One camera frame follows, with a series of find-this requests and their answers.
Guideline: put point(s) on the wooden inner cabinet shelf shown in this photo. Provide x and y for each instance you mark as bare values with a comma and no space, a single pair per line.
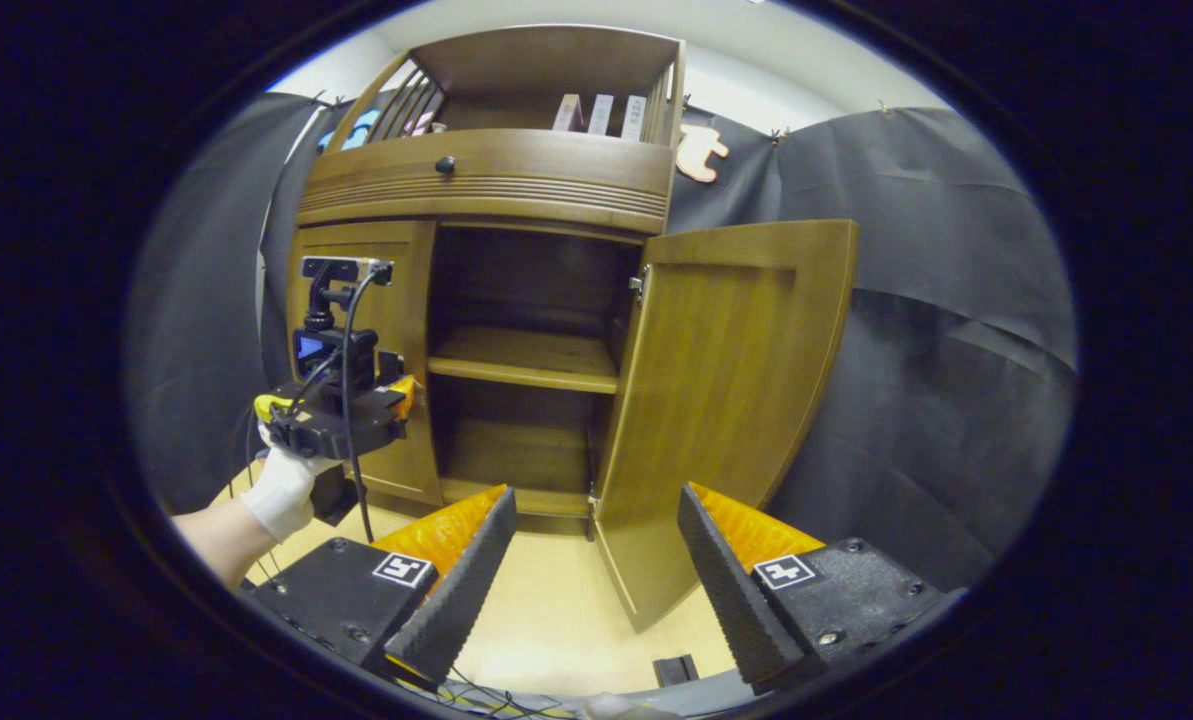
526,358

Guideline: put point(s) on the wooden double-door shoe cabinet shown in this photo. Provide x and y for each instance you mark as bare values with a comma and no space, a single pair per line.
546,70

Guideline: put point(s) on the white book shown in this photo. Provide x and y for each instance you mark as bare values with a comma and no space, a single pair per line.
634,118

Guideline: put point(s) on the grey book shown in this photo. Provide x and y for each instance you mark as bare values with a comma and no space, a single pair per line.
601,115

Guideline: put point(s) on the black round drawer knob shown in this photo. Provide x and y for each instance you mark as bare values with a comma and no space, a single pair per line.
445,165

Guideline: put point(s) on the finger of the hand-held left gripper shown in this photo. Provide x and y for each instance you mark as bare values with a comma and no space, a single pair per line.
403,397

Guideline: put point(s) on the wooden cabinet drawer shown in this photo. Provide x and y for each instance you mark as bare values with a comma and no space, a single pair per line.
556,170

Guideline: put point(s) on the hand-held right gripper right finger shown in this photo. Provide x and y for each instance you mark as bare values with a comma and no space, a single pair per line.
731,600

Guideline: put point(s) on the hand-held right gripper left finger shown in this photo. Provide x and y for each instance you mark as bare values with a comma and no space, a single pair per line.
461,600

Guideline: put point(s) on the black backdrop cloth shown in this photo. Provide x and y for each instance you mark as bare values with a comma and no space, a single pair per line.
956,350

